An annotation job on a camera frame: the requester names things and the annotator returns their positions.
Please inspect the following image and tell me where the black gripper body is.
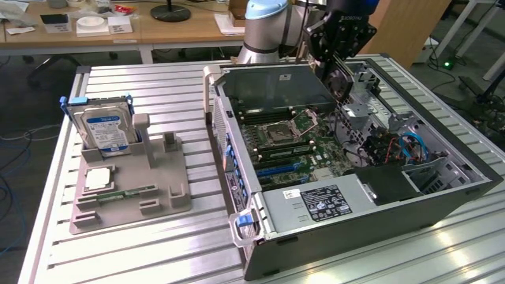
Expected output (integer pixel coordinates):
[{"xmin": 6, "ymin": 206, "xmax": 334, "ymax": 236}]
[{"xmin": 322, "ymin": 0, "xmax": 380, "ymax": 30}]

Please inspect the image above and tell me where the graphics card with black fan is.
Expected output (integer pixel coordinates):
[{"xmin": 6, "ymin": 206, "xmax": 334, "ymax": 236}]
[{"xmin": 294, "ymin": 40, "xmax": 356, "ymax": 104}]

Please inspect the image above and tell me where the wooden cabinet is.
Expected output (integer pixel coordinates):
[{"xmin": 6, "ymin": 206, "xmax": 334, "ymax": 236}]
[{"xmin": 354, "ymin": 0, "xmax": 453, "ymax": 69}]

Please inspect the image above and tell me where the small cardboard box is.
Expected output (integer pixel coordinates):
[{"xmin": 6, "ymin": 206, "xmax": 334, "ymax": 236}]
[{"xmin": 228, "ymin": 0, "xmax": 249, "ymax": 20}]

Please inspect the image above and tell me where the stack of white papers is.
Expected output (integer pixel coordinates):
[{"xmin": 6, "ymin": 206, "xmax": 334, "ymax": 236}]
[{"xmin": 213, "ymin": 12, "xmax": 246, "ymax": 37}]

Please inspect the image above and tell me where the perforated metal disk bay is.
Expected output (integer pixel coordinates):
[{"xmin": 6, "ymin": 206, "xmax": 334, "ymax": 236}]
[{"xmin": 333, "ymin": 85, "xmax": 396, "ymax": 140}]

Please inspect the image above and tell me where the open socket cover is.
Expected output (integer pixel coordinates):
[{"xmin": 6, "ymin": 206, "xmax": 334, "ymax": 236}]
[{"xmin": 289, "ymin": 108, "xmax": 321, "ymax": 131}]

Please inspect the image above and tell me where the black floor stand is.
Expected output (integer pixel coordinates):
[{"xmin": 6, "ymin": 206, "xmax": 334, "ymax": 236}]
[{"xmin": 456, "ymin": 75, "xmax": 505, "ymax": 134}]

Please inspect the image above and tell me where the beige card retention lever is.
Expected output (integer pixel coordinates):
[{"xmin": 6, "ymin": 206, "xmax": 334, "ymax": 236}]
[{"xmin": 202, "ymin": 65, "xmax": 224, "ymax": 115}]

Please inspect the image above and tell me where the CPU socket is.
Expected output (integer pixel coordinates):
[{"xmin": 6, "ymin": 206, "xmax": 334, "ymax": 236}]
[{"xmin": 262, "ymin": 122, "xmax": 297, "ymax": 146}]

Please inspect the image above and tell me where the black round lamp base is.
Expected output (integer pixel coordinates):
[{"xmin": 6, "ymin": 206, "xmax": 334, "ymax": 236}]
[{"xmin": 150, "ymin": 4, "xmax": 192, "ymax": 22}]

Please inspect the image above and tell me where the green motherboard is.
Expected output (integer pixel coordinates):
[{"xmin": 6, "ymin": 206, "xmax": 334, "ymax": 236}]
[{"xmin": 236, "ymin": 106, "xmax": 356, "ymax": 192}]

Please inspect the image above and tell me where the black RAM stick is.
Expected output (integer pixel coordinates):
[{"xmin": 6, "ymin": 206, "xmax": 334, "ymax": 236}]
[{"xmin": 258, "ymin": 144, "xmax": 317, "ymax": 161}]

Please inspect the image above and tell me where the grey slanted disk bay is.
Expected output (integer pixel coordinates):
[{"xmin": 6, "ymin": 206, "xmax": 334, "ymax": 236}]
[{"xmin": 401, "ymin": 156, "xmax": 471, "ymax": 196}]

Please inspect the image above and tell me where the red package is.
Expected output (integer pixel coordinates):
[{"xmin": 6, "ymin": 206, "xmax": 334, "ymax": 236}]
[{"xmin": 113, "ymin": 2, "xmax": 137, "ymax": 17}]

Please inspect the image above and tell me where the plain white box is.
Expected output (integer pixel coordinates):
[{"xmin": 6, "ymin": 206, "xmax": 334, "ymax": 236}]
[{"xmin": 106, "ymin": 16, "xmax": 132, "ymax": 35}]

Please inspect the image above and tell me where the white box with round recess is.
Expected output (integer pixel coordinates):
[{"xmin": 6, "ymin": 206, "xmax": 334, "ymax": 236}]
[{"xmin": 74, "ymin": 16, "xmax": 110, "ymax": 38}]

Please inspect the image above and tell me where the grey power supply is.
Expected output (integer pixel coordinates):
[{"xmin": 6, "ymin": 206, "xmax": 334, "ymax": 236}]
[{"xmin": 261, "ymin": 174, "xmax": 380, "ymax": 234}]

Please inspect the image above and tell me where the hard disk in blue caddy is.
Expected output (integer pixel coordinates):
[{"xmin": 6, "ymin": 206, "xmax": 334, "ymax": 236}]
[{"xmin": 58, "ymin": 91, "xmax": 137, "ymax": 156}]

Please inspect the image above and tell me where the grey printed parts rack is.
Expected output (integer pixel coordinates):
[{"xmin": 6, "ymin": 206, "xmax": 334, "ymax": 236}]
[{"xmin": 69, "ymin": 112, "xmax": 194, "ymax": 236}]

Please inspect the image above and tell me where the white box with black top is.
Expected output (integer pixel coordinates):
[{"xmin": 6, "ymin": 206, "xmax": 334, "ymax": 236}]
[{"xmin": 38, "ymin": 14, "xmax": 74, "ymax": 34}]

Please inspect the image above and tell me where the open black PC case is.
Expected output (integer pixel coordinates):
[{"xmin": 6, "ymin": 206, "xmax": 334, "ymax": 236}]
[{"xmin": 202, "ymin": 58, "xmax": 505, "ymax": 282}]

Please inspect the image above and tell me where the black chair base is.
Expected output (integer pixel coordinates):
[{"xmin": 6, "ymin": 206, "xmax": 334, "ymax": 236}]
[{"xmin": 22, "ymin": 51, "xmax": 120, "ymax": 87}]

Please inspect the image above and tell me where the green RAM stick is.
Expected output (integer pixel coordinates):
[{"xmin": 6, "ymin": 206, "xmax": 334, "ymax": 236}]
[{"xmin": 96, "ymin": 186, "xmax": 157, "ymax": 205}]

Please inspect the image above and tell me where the silver CPU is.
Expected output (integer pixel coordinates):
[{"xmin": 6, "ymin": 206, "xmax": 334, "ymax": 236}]
[{"xmin": 84, "ymin": 168, "xmax": 113, "ymax": 190}]

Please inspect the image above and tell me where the wooden desk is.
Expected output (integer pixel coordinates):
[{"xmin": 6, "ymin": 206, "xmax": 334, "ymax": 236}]
[{"xmin": 0, "ymin": 0, "xmax": 356, "ymax": 64}]

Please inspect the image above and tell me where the clear plastic bag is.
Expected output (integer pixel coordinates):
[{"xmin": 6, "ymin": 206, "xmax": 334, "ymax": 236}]
[{"xmin": 0, "ymin": 0, "xmax": 29, "ymax": 23}]

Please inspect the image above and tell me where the black wire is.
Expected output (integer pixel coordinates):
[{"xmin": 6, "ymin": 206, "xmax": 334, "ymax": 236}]
[{"xmin": 330, "ymin": 112, "xmax": 370, "ymax": 166}]

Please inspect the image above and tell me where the white desk frame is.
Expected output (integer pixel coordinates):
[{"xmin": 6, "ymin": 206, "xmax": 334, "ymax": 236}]
[{"xmin": 430, "ymin": 0, "xmax": 505, "ymax": 81}]

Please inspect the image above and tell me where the red wire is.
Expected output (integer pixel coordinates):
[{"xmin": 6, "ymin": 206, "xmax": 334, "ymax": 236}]
[{"xmin": 385, "ymin": 138, "xmax": 400, "ymax": 162}]

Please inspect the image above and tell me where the blue wire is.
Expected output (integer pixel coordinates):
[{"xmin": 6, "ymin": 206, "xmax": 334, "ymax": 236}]
[{"xmin": 396, "ymin": 134, "xmax": 432, "ymax": 165}]

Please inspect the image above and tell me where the white floor cable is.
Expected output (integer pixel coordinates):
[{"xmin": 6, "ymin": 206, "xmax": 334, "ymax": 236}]
[{"xmin": 0, "ymin": 123, "xmax": 61, "ymax": 143}]

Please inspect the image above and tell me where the blue floor cable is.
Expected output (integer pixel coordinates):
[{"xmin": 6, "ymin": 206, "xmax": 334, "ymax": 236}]
[{"xmin": 0, "ymin": 130, "xmax": 33, "ymax": 256}]

